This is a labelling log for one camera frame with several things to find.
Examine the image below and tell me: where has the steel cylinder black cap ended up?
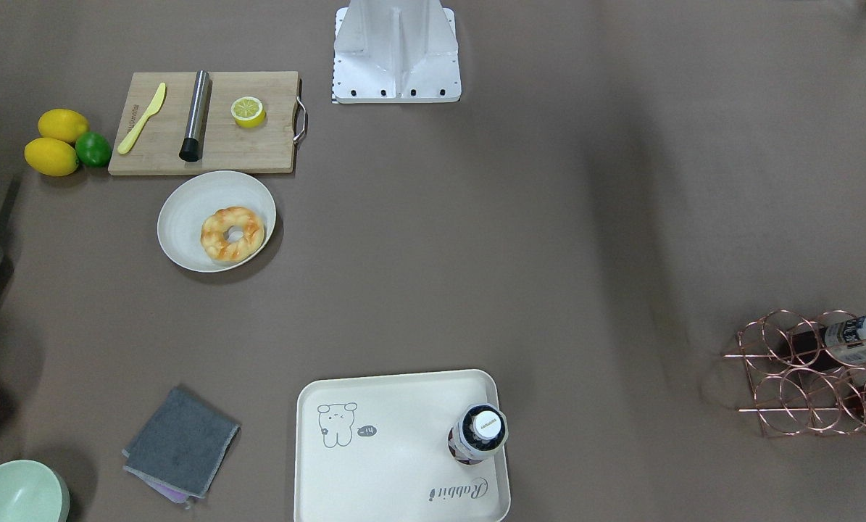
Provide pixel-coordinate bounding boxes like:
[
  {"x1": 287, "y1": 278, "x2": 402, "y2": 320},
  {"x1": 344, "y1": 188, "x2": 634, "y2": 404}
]
[{"x1": 178, "y1": 70, "x2": 213, "y2": 162}]

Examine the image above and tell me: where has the yellow lemon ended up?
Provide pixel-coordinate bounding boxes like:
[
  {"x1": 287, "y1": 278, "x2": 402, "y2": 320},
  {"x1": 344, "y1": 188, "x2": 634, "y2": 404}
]
[
  {"x1": 36, "y1": 108, "x2": 90, "y2": 145},
  {"x1": 24, "y1": 138, "x2": 79, "y2": 176}
]

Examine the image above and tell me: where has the copper wire bottle rack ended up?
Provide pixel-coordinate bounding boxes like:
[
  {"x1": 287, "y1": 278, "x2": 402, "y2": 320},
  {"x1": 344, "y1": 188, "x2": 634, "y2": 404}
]
[{"x1": 725, "y1": 310, "x2": 866, "y2": 436}]

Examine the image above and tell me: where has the white plate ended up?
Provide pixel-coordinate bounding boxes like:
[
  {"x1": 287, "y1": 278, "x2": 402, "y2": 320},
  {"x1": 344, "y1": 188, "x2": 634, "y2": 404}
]
[{"x1": 157, "y1": 170, "x2": 283, "y2": 273}]

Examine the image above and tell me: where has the yellow lemon upper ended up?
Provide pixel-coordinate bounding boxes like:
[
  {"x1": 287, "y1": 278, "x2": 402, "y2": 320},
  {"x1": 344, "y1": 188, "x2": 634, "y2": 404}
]
[{"x1": 36, "y1": 108, "x2": 90, "y2": 145}]

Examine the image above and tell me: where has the grey folded cloth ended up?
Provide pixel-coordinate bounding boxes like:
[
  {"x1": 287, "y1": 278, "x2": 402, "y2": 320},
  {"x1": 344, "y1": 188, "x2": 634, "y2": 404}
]
[{"x1": 122, "y1": 386, "x2": 240, "y2": 505}]

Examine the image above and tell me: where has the cream rabbit tray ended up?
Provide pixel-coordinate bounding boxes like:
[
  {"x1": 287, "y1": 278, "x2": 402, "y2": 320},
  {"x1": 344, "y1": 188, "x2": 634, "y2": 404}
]
[{"x1": 293, "y1": 369, "x2": 512, "y2": 521}]

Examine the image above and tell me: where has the bottle in rack upper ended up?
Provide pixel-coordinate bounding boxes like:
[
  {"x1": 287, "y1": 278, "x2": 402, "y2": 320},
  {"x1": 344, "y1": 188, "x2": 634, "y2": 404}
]
[{"x1": 773, "y1": 316, "x2": 866, "y2": 371}]

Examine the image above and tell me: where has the yellow lemon lower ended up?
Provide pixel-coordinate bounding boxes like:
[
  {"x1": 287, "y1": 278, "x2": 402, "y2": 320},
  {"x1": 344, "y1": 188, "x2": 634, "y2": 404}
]
[{"x1": 24, "y1": 138, "x2": 79, "y2": 176}]

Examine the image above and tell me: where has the green lime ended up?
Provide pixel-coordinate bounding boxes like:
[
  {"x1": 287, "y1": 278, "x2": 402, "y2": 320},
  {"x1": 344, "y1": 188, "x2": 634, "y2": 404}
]
[{"x1": 74, "y1": 131, "x2": 112, "y2": 167}]

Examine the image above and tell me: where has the yellow plastic knife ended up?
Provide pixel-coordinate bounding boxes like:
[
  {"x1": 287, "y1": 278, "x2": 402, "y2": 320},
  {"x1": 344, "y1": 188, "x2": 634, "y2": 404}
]
[{"x1": 117, "y1": 82, "x2": 167, "y2": 155}]

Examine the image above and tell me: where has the wooden cutting board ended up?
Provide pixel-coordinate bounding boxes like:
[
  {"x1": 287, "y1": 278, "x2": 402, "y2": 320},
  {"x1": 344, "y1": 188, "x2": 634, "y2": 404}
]
[{"x1": 108, "y1": 70, "x2": 306, "y2": 176}]

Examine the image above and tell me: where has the mint green bowl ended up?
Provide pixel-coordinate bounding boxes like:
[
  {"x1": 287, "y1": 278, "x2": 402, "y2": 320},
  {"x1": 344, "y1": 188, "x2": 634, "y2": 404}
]
[{"x1": 0, "y1": 460, "x2": 70, "y2": 521}]

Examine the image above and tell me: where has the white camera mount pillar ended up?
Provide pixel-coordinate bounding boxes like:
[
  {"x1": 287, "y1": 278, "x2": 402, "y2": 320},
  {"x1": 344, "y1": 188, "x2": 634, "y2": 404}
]
[{"x1": 331, "y1": 1, "x2": 462, "y2": 104}]

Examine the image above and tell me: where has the half lemon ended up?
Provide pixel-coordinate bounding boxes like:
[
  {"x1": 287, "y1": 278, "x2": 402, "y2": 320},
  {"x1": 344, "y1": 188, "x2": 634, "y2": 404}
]
[{"x1": 230, "y1": 96, "x2": 267, "y2": 128}]

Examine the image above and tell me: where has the twisted glazed donut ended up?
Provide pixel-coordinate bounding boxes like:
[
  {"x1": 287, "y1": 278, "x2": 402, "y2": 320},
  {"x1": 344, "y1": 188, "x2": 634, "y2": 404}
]
[{"x1": 200, "y1": 206, "x2": 266, "y2": 263}]

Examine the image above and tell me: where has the dark drink bottle on tray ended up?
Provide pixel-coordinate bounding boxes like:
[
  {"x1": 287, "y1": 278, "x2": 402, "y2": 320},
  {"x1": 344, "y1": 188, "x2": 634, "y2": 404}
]
[{"x1": 447, "y1": 403, "x2": 509, "y2": 465}]

